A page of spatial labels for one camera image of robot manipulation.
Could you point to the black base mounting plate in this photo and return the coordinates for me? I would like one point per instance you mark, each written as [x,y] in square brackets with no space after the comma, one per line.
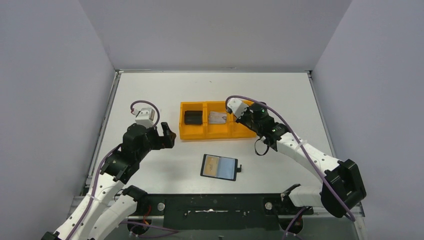
[220,211]

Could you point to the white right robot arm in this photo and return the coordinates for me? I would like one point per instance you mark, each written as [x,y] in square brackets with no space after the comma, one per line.
[342,185]

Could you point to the gold numbered card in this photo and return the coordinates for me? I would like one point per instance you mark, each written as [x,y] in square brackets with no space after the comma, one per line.
[211,165]

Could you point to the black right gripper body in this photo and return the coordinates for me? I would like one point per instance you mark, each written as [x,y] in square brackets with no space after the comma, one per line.
[246,119]

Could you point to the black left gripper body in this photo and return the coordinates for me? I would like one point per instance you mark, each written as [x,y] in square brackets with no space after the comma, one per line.
[159,138]

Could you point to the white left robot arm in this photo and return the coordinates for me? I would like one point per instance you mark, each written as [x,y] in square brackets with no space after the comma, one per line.
[114,171]

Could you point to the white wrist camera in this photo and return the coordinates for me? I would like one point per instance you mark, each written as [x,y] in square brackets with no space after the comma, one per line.
[236,107]
[145,117]

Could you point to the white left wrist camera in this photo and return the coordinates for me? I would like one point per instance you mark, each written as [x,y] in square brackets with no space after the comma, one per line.
[145,117]

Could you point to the aluminium left side rail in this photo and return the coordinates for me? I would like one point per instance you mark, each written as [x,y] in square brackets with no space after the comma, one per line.
[103,127]

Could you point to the black wallet in bin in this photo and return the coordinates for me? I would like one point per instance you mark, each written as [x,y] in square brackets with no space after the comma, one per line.
[193,117]

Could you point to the silver patterned card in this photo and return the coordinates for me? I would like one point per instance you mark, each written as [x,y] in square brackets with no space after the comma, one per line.
[215,117]

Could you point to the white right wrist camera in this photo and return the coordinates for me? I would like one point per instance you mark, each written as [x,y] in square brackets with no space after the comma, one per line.
[236,107]

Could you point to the black leather card holder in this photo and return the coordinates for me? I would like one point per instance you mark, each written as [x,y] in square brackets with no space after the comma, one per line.
[228,168]

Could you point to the yellow three-compartment bin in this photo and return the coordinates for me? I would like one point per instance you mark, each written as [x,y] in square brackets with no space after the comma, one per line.
[204,129]

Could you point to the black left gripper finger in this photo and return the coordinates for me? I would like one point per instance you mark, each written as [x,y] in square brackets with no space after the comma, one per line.
[167,141]
[166,130]

